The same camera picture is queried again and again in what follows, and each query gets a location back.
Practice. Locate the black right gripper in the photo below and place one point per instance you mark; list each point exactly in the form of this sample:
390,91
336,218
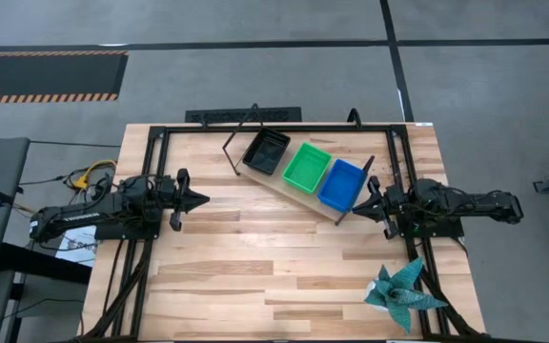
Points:
389,205

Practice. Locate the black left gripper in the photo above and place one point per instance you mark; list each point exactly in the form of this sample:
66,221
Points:
174,200

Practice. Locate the blue plastic slotted basket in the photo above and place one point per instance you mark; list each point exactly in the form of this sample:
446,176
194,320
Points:
342,186

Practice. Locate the green plastic slotted basket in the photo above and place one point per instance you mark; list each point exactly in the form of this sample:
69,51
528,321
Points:
307,167

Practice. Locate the black plastic slotted basket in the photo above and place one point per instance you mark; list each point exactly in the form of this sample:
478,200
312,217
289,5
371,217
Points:
266,152

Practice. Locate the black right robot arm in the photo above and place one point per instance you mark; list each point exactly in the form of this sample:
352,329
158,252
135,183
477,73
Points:
470,202

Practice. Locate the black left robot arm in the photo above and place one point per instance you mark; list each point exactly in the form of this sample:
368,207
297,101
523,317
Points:
79,214

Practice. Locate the teal artificial plant white pot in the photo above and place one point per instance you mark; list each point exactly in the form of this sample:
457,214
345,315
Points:
398,295

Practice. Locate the black table clamp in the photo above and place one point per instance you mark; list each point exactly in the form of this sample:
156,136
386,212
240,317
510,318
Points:
354,116

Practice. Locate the black floor grille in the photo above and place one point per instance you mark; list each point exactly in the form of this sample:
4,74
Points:
241,115

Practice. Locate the white paper sheet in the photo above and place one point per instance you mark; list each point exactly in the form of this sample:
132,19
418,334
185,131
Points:
81,248

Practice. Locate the black mat with hazard stripes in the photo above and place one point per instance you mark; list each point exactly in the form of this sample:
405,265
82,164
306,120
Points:
41,76

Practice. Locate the black metal table frame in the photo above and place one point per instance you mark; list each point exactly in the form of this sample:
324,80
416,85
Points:
156,131

